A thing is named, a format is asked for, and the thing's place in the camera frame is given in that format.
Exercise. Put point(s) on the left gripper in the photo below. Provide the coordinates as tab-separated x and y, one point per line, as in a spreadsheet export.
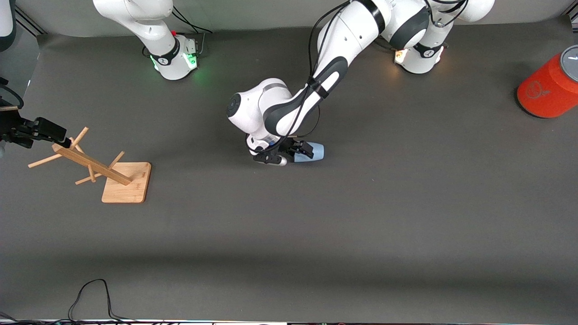
289	145

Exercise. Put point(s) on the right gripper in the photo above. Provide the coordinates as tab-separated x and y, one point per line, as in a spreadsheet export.
17	130

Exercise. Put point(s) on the light blue cup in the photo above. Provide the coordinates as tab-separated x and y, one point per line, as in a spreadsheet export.
318	152

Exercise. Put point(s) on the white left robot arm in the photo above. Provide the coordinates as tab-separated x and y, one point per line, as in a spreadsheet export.
280	104

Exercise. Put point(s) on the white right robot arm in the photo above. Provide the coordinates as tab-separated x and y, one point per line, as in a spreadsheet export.
149	27

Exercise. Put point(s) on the wooden cup rack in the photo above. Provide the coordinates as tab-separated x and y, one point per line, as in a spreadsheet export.
128	185

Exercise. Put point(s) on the orange cylindrical can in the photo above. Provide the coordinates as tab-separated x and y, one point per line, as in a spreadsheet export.
548	90

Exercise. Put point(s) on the dark metal frame rail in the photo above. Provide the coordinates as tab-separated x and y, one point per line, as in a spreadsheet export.
34	26

